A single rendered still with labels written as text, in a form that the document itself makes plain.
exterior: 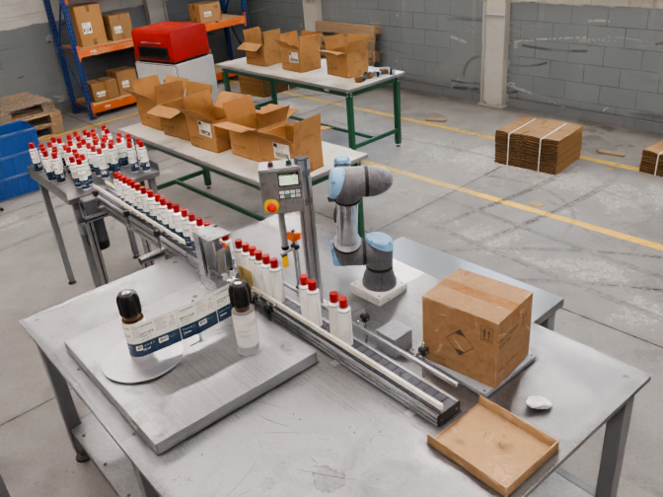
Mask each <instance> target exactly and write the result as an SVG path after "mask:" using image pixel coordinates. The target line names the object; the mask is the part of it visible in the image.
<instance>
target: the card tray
mask: <svg viewBox="0 0 663 497"><path fill-rule="evenodd" d="M427 444H429V445H430V446H431V447H433V448H434V449H436V450H437V451H439V452H440V453H441V454H443V455H444V456H446V457H447V458H449V459H450V460H452V461H453V462H455V463H456V464H458V465H459V466H461V467H462V468H463V469H465V470H466V471H468V472H469V473H471V474H472V475H474V476H475V477H476V478H478V479H479V480H481V481H482V482H484V483H485V484H487V485H488V486H489V487H491V488H492V489H494V490H495V491H497V492H498V493H499V494H501V495H502V496H504V497H508V496H509V495H510V494H511V493H512V492H513V491H514V490H515V489H516V488H517V487H519V486H520V485H521V484H522V483H523V482H524V481H525V480H526V479H527V478H528V477H529V476H530V475H532V474H533V473H534V472H535V471H536V470H537V469H538V468H539V467H540V466H541V465H542V464H544V463H545V462H546V461H547V460H548V459H549V458H550V457H551V456H552V455H553V454H554V453H556V452H557V451H558V444H559V440H558V439H556V438H554V437H552V436H551V435H549V434H547V433H546V432H544V431H542V430H540V429H539V428H537V427H535V426H534V425H532V424H530V423H528V422H527V421H525V420H523V419H522V418H520V417H518V416H516V415H515V414H513V413H511V412H510V411H508V410H506V409H504V408H503V407H501V406H499V405H497V404H496V403H494V402H492V401H491V400H489V399H487V398H485V397H484V396H482V395H479V403H478V404H477V405H476V406H474V407H473V408H472V409H471V410H469V411H468V412H467V413H465V414H464V415H463V416H461V417H460V418H459V419H457V420H456V421H455V422H454V423H452V424H451V425H450V426H448V427H447V428H446V429H444V430H443V431H442V432H440V433H439V434H438V435H436V436H435V437H432V436H431V435H429V434H427Z"/></svg>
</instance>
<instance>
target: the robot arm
mask: <svg viewBox="0 0 663 497"><path fill-rule="evenodd" d="M350 164H351V163H350V158H349V157H348V156H337V157H335V158H334V159H333V166H334V168H333V169H331V171H330V176H329V197H328V201H329V202H334V203H335V208H334V212H333V219H334V223H335V227H336V235H335V237H334V239H333V240H331V259H332V263H333V264H334V265H335V266H349V265H366V269H365V272H364V274H363V277H362V284H363V286H364V287H365V288H366V289H367V290H370V291H373V292H387V291H390V290H392V289H394V288H395V287H396V286H397V276H396V274H395V271H394V268H393V250H394V247H393V240H392V238H391V237H390V236H389V235H386V234H384V233H381V232H371V233H368V234H367V235H366V237H365V238H360V237H359V235H358V234H357V231H358V212H359V208H358V203H359V202H360V201H361V199H362V197H367V196H375V195H379V194H381V193H384V192H386V191H387V190H388V189H390V187H391V186H392V184H393V176H392V174H391V172H390V171H389V170H387V169H386V168H384V167H377V166H360V167H351V166H350Z"/></svg>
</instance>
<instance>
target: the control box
mask: <svg viewBox="0 0 663 497"><path fill-rule="evenodd" d="M290 161H291V164H292V166H291V167H286V166H285V162H286V160H280V161H272V162H273V165H274V168H272V169H268V168H267V163H268V162H262V163H258V179H259V186H260V193H261V201H262V208H263V214H264V215H269V214H278V213H287V212H296V211H304V210H305V200H304V194H303V185H302V173H301V168H300V167H299V166H298V165H294V160H293V159H290ZM290 172H298V173H299V181H300V184H299V185H290V186H281V187H279V186H278V179H277V174H280V173H290ZM293 188H301V192H302V197H298V198H289V199H280V200H279V193H278V190H284V189H293ZM269 203H273V204H275V205H276V211H275V212H273V213H269V212H268V211H267V209H266V207H267V205H268V204H269Z"/></svg>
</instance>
